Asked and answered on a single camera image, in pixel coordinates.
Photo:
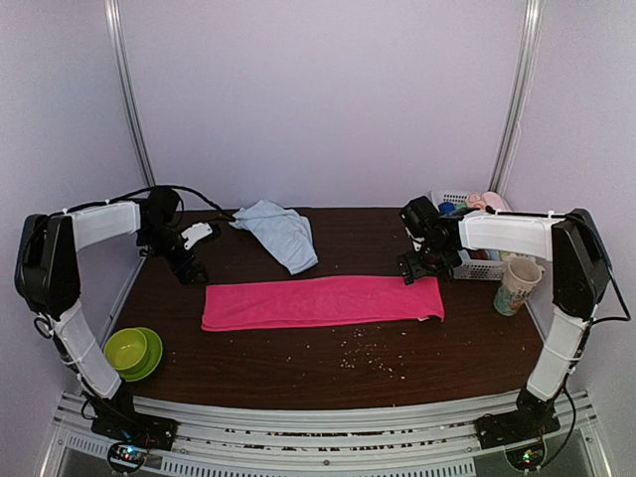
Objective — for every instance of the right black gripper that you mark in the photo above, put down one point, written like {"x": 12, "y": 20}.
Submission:
{"x": 415, "y": 267}

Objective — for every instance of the right aluminium post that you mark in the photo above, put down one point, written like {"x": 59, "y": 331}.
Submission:
{"x": 521, "y": 88}

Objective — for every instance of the aluminium post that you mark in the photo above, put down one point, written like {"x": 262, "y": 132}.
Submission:
{"x": 521, "y": 88}
{"x": 117, "y": 39}

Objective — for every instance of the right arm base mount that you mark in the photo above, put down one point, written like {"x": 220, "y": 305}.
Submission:
{"x": 502, "y": 429}

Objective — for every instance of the aluminium front rail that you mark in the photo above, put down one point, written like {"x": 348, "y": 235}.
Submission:
{"x": 436, "y": 439}

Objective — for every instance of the white plastic basket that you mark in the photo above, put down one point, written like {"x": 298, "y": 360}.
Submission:
{"x": 476, "y": 264}

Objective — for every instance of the blue rolled towel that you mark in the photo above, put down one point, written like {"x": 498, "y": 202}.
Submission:
{"x": 446, "y": 208}

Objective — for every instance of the magenta pink towel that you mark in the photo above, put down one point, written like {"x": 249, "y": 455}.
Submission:
{"x": 321, "y": 302}

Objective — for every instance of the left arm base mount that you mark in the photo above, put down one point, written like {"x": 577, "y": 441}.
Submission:
{"x": 141, "y": 430}

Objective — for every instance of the light blue towel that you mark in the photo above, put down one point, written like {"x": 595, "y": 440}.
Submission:
{"x": 285, "y": 235}

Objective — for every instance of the light pink rolled towel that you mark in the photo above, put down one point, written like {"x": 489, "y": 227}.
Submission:
{"x": 495, "y": 201}

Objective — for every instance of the green bowl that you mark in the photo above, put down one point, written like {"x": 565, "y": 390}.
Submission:
{"x": 126, "y": 350}

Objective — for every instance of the left aluminium post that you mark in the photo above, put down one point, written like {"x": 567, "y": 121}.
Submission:
{"x": 117, "y": 39}

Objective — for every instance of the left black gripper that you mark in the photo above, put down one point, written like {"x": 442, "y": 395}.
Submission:
{"x": 186, "y": 276}

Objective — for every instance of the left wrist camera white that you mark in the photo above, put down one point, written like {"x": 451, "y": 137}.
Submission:
{"x": 198, "y": 232}

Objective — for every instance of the cartoon print rolled towel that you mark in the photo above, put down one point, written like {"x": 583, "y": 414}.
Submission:
{"x": 475, "y": 201}

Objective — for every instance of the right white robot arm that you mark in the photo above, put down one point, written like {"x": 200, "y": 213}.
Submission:
{"x": 571, "y": 242}

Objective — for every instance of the cream patterned mug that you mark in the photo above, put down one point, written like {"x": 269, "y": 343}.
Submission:
{"x": 521, "y": 276}

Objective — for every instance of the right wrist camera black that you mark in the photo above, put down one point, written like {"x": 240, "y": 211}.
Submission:
{"x": 419, "y": 216}

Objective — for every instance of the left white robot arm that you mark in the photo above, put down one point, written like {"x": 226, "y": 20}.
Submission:
{"x": 47, "y": 274}

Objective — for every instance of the green plate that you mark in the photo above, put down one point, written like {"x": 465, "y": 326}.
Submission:
{"x": 154, "y": 356}

